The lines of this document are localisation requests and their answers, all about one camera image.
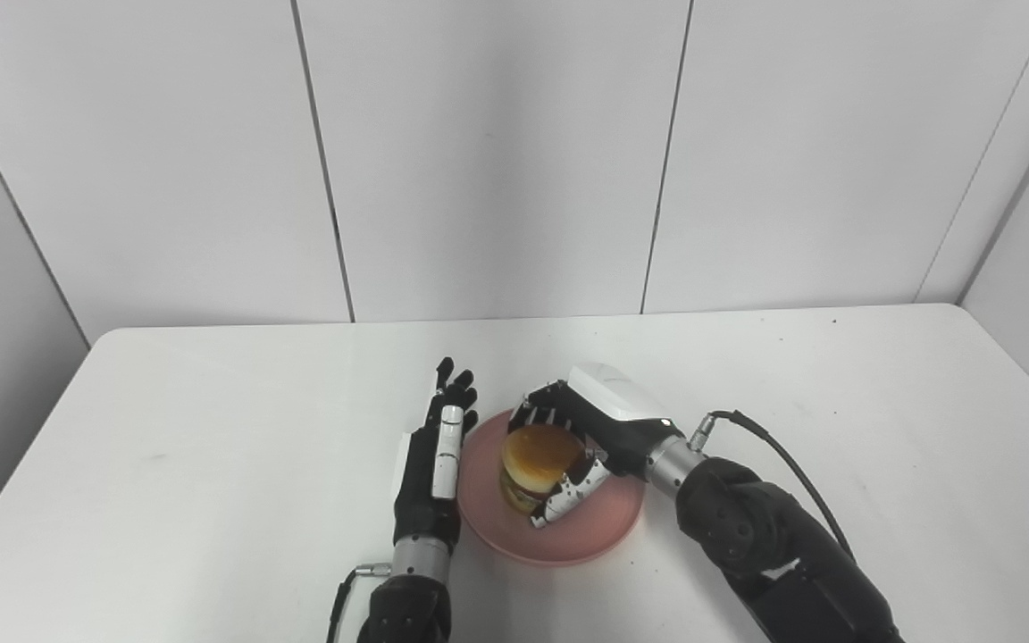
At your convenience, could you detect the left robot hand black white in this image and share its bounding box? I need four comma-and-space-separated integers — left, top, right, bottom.
391, 357, 480, 547

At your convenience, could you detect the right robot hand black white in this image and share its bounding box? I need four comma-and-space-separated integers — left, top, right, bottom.
507, 362, 686, 530

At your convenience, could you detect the toy hamburger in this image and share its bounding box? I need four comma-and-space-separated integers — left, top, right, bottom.
500, 424, 586, 515

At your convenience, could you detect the pink round plate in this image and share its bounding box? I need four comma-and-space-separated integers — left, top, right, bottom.
456, 408, 646, 567

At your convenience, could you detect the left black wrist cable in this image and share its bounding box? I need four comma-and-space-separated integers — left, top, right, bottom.
326, 563, 394, 643

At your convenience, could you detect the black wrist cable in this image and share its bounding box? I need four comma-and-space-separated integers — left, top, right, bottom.
326, 563, 394, 643
687, 410, 856, 561

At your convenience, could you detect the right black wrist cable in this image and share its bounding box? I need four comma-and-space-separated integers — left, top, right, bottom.
687, 410, 856, 561

